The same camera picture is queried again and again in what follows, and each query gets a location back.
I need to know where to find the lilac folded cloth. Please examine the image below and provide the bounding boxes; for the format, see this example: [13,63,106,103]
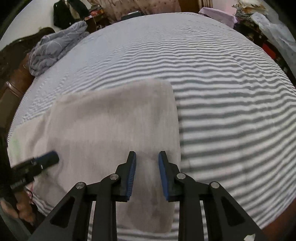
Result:
[199,7,239,28]

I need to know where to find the grey blue folded comforter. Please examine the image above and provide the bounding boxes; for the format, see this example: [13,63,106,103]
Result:
[29,21,89,77]

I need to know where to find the white dotted fabric pile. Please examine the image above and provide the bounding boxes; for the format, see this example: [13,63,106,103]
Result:
[251,12,295,77]

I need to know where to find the grey fleece pants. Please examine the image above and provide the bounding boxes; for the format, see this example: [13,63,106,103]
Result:
[8,79,181,233]

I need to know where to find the brown wooden door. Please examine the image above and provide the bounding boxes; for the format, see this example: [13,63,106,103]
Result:
[178,0,213,13]

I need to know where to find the striped grey white bedsheet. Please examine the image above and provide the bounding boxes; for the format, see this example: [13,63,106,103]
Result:
[8,13,295,240]

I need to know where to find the person's left hand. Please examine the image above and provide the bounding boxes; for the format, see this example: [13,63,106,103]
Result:
[1,190,36,225]

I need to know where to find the floral cushion stack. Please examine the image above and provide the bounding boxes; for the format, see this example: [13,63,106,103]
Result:
[232,0,266,16]

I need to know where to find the pink patterned curtain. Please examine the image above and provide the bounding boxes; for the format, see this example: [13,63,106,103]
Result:
[88,0,181,23]

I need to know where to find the brown wooden bed frame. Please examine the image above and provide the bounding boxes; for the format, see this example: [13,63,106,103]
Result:
[1,27,55,132]

